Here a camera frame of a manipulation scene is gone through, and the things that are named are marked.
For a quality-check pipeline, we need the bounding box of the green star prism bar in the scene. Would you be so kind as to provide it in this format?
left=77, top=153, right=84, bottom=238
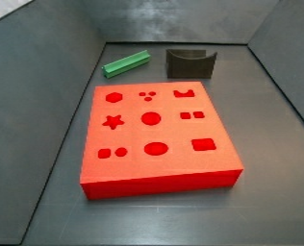
left=101, top=50, right=151, bottom=79

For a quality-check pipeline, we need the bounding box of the black curved fixture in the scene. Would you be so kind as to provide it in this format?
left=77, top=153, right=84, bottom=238
left=166, top=49, right=218, bottom=79

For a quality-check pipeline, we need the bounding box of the red shape sorting block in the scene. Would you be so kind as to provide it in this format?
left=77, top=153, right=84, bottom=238
left=80, top=82, right=243, bottom=200

